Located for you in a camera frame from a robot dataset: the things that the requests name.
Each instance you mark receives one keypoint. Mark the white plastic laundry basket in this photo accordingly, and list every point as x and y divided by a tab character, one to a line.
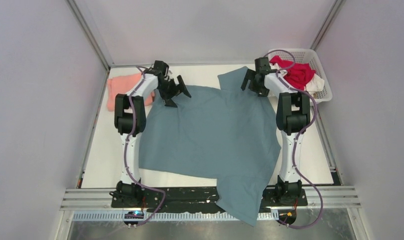
303	56

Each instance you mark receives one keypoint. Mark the folded pink t shirt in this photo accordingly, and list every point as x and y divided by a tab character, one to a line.
120	85

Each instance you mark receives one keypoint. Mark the aluminium frame rail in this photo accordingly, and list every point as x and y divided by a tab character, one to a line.
76	199

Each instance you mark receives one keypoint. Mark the white t shirt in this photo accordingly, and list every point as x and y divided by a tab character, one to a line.
311	82

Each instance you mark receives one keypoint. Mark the blue grey t shirt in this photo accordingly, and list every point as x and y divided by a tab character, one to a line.
224	133

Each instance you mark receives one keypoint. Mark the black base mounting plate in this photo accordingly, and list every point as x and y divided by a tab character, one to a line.
190	199

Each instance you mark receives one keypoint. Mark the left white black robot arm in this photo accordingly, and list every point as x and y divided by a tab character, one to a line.
130	122

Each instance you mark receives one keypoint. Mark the red t shirt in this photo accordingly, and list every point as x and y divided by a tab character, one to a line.
276	60

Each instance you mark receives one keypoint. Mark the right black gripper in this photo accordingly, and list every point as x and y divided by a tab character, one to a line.
263	91

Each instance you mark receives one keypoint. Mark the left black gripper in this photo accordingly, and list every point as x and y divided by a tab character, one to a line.
176	90

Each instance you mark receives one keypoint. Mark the white slotted cable duct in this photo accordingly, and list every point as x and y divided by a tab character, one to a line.
138	216

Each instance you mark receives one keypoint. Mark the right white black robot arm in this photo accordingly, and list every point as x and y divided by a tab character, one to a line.
293	116

